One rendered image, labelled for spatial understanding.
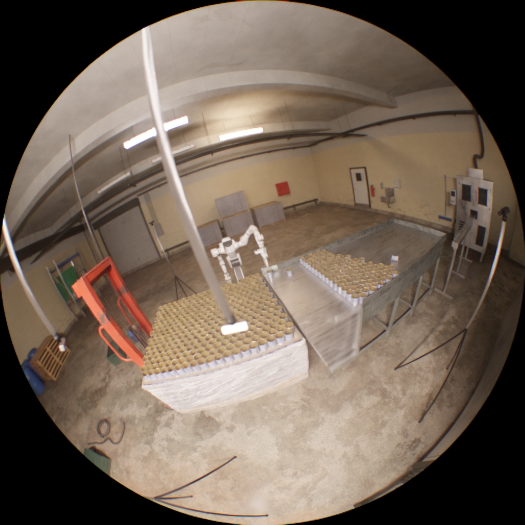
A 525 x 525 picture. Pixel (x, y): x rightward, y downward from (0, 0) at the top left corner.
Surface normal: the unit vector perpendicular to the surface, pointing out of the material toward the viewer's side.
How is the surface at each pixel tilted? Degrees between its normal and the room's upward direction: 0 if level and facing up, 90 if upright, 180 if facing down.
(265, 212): 92
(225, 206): 90
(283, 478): 0
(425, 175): 90
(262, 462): 0
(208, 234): 88
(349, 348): 0
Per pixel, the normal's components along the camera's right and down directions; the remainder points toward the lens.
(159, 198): 0.29, 0.35
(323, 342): -0.26, -0.87
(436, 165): -0.92, 0.35
